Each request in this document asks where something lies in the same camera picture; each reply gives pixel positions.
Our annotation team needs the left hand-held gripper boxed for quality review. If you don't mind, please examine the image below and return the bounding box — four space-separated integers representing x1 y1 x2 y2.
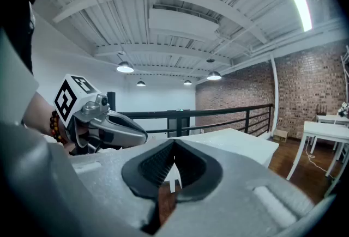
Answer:
53 74 148 155

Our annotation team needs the person's black shirt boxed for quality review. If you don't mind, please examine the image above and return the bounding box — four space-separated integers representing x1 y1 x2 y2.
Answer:
0 0 38 75

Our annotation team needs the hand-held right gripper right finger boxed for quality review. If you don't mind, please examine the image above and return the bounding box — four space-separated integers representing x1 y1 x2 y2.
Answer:
155 138 316 237

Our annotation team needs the white side table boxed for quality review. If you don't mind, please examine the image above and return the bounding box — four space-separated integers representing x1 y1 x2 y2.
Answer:
310 114 349 154
286 120 349 181

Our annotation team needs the person's left forearm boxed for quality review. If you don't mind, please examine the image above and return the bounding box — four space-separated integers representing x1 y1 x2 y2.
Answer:
21 91 69 145

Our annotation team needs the white floor cable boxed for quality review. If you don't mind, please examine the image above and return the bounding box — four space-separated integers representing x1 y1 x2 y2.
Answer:
304 143 339 179

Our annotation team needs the small cardboard box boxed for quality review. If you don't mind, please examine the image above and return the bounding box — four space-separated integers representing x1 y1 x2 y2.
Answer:
272 129 289 142

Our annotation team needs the person's left hand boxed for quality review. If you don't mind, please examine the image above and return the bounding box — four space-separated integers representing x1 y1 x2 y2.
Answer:
77 125 91 147

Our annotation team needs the fluorescent ceiling light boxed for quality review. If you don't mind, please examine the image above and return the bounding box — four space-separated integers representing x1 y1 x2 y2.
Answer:
286 0 313 33

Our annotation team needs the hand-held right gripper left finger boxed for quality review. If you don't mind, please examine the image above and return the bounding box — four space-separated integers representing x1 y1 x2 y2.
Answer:
69 138 175 237

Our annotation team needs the black metal railing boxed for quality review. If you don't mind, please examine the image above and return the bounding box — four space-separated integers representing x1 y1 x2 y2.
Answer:
107 91 274 138

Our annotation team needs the white vertical pipe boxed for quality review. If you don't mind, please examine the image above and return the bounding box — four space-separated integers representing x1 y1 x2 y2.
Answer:
269 53 280 133

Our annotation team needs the black door with green sign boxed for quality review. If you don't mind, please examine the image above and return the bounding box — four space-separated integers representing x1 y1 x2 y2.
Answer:
166 109 191 137

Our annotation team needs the brown beaded bracelet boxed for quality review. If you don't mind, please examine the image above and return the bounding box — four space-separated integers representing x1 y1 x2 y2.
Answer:
49 110 68 145

